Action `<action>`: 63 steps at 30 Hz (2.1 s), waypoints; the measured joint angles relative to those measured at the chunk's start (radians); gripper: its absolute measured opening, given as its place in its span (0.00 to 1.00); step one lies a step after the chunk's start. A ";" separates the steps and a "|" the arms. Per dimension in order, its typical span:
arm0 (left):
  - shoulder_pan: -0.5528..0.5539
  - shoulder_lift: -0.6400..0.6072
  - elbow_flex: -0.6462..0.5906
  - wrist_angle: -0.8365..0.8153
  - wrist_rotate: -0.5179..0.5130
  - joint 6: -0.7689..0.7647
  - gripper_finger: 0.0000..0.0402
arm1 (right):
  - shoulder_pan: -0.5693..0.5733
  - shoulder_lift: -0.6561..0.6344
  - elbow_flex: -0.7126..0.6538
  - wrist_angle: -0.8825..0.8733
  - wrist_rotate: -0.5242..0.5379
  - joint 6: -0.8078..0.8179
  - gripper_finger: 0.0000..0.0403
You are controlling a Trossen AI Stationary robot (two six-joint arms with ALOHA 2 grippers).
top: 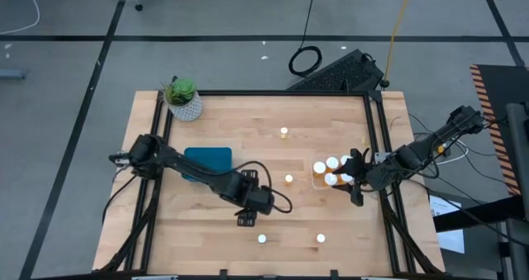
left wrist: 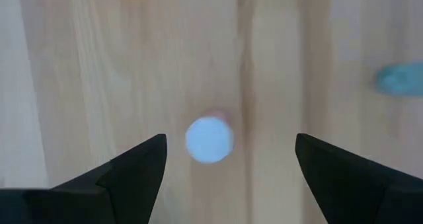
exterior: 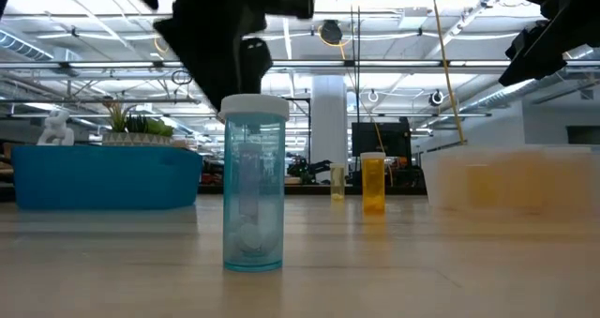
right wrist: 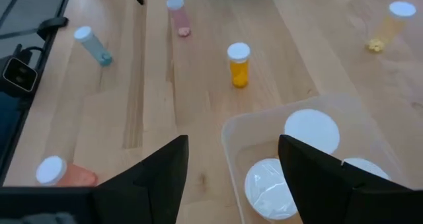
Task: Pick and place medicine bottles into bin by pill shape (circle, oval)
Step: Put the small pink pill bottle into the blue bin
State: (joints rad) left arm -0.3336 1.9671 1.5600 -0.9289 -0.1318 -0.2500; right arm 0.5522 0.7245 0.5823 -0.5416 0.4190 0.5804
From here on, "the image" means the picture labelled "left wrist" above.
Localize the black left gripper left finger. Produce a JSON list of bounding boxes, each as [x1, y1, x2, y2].
[[0, 133, 168, 224]]

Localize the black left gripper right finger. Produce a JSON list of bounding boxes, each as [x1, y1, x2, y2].
[[295, 133, 423, 224]]

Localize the light blue medicine bottle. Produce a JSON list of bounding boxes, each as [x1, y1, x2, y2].
[[373, 61, 423, 98]]

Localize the small pink medicine bottle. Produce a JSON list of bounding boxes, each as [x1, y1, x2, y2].
[[184, 110, 236, 165]]

